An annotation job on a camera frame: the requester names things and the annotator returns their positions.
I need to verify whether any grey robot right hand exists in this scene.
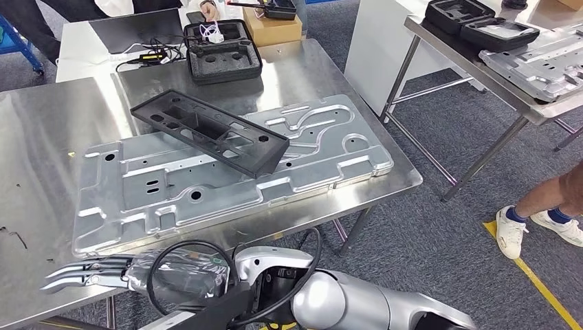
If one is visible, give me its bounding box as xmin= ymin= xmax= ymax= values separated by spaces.
xmin=40 ymin=247 xmax=234 ymax=305

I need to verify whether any black plastic bracket part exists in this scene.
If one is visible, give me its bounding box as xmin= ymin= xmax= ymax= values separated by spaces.
xmin=129 ymin=89 xmax=291 ymax=180

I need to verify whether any white workbench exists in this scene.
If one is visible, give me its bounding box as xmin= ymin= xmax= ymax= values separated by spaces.
xmin=0 ymin=38 xmax=424 ymax=330

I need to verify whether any stainless steel workbench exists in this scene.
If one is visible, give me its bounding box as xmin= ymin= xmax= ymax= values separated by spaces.
xmin=379 ymin=13 xmax=583 ymax=204

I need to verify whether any stamped silver metal panel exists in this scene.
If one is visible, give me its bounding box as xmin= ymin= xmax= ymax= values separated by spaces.
xmin=71 ymin=94 xmax=395 ymax=260
xmin=478 ymin=23 xmax=583 ymax=103

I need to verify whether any black foam case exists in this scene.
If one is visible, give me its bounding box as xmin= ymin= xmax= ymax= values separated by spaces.
xmin=460 ymin=17 xmax=542 ymax=54
xmin=183 ymin=18 xmax=264 ymax=86
xmin=424 ymin=0 xmax=496 ymax=36

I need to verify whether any yellow black adapter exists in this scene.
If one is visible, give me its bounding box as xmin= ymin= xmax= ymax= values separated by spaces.
xmin=137 ymin=52 xmax=167 ymax=65

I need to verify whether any dark grey laptop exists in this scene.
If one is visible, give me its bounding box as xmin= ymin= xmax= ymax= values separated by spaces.
xmin=89 ymin=8 xmax=186 ymax=56

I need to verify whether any white table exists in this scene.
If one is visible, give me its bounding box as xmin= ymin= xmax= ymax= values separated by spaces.
xmin=55 ymin=0 xmax=249 ymax=84

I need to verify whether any small brown cardboard box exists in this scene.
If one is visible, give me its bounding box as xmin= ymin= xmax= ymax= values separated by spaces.
xmin=242 ymin=6 xmax=304 ymax=48

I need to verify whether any blue metal cart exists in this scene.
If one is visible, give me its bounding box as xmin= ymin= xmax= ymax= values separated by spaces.
xmin=0 ymin=16 xmax=45 ymax=76

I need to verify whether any white partition panel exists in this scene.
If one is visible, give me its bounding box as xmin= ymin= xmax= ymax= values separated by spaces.
xmin=344 ymin=0 xmax=486 ymax=117

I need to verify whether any black cable bundle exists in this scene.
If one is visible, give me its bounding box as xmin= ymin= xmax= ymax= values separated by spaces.
xmin=114 ymin=35 xmax=190 ymax=74

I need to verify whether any white coiled cable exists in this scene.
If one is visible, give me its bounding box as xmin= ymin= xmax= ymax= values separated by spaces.
xmin=199 ymin=20 xmax=226 ymax=45

